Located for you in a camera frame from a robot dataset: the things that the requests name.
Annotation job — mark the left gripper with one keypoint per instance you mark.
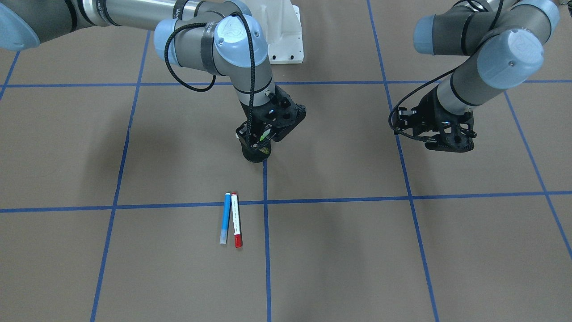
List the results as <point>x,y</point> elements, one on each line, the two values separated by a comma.
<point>428,104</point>

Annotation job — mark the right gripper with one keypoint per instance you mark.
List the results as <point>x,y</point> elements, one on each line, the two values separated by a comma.
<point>248,113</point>

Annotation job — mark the blue highlighter pen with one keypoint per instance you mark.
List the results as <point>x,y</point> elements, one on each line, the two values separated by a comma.
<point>225,218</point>

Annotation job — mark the red marker pen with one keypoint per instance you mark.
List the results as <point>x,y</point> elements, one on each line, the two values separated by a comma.
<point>235,213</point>

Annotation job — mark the green highlighter pen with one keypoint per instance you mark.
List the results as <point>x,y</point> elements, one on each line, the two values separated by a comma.
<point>264,135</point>

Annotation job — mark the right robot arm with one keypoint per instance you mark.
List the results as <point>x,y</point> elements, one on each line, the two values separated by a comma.
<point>220,38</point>

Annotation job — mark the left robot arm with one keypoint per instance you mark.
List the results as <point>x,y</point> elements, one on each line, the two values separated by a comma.
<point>504,47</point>

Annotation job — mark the black mesh pen cup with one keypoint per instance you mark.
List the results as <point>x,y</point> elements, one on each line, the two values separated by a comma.
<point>258,155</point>

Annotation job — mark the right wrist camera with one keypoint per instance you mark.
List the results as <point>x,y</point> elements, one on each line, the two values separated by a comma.
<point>282,110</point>

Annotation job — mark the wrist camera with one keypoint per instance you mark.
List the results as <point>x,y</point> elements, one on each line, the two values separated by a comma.
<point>282,110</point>
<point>404,119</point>

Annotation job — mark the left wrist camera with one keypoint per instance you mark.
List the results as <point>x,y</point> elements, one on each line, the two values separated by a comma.
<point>404,119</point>

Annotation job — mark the white pedestal base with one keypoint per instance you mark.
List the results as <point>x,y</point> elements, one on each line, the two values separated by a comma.
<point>284,33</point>

